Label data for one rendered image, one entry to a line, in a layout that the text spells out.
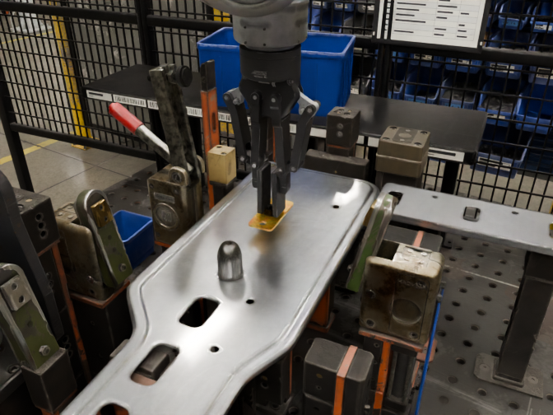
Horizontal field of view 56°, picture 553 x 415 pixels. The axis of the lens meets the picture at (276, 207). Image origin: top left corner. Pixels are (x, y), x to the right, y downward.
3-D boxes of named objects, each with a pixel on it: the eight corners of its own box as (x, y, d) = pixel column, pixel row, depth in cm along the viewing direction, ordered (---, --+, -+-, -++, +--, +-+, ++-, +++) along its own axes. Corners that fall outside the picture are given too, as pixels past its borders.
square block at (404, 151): (398, 312, 105) (424, 147, 86) (359, 301, 107) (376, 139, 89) (406, 289, 111) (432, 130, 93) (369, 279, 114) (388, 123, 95)
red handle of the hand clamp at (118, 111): (186, 174, 76) (104, 104, 77) (180, 184, 78) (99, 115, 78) (201, 162, 80) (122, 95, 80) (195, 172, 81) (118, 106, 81)
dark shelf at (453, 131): (474, 166, 94) (476, 151, 92) (81, 98, 125) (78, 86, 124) (485, 124, 111) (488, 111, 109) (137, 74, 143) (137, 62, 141)
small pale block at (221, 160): (234, 328, 101) (225, 156, 82) (219, 323, 102) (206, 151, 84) (243, 316, 104) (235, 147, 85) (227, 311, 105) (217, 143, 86)
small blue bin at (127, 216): (131, 276, 115) (125, 242, 110) (95, 265, 118) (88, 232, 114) (160, 249, 123) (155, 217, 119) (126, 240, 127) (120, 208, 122)
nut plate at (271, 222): (271, 231, 72) (271, 224, 71) (246, 226, 73) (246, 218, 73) (295, 203, 79) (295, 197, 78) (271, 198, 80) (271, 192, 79)
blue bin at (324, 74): (339, 118, 106) (343, 53, 99) (199, 104, 113) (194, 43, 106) (351, 93, 119) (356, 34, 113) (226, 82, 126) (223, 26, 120)
